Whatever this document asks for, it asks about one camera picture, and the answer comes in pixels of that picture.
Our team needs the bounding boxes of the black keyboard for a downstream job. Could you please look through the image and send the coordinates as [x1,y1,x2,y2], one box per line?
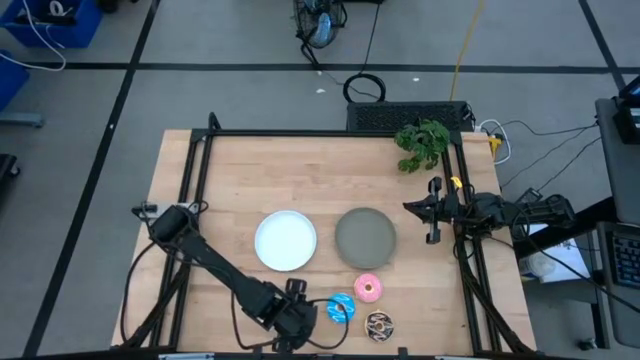
[610,230,640,290]

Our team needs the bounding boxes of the pink iced toy donut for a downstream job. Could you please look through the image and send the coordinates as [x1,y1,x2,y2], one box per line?
[353,272,385,304]

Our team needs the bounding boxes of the grey desk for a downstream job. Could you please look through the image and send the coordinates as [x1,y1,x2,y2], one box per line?
[594,97,640,226]

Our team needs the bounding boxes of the white papers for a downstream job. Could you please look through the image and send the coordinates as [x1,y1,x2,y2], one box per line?
[517,224,594,284]

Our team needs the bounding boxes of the long white cable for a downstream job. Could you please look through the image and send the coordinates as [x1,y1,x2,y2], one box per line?
[0,0,68,72]

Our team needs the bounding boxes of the green potted plant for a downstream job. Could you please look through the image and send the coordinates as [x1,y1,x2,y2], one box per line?
[393,118,451,175]

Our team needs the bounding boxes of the black aluminium table frame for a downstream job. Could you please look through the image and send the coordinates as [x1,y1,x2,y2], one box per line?
[119,112,539,359]

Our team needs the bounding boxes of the grey round plate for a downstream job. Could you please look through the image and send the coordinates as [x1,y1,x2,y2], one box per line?
[334,207,398,270]

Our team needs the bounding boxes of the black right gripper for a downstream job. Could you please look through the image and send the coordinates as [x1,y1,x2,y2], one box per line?
[402,176,464,245]

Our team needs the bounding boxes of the black floor fan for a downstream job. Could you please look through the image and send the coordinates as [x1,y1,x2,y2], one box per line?
[292,0,349,50]

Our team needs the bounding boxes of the blue plastic bin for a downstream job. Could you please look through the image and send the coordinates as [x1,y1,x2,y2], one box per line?
[0,49,30,114]
[0,0,104,50]

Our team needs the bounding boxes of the short white cable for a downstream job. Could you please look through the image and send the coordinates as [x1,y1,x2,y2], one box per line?
[478,118,513,166]

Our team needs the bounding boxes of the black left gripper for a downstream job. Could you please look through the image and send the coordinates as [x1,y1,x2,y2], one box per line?
[273,278,319,351]

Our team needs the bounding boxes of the coiled black cable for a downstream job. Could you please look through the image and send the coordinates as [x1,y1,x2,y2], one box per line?
[342,73,387,104]

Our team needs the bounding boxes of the white round plate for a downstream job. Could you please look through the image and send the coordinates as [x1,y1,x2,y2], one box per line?
[254,209,318,273]

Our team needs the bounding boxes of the yellow cable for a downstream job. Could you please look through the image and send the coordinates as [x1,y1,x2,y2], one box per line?
[448,0,486,102]

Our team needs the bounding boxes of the chocolate iced toy donut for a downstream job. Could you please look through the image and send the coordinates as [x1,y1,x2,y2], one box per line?
[363,309,395,344]

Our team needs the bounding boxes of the blue iced toy donut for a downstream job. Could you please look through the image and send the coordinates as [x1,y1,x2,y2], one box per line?
[326,292,357,325]

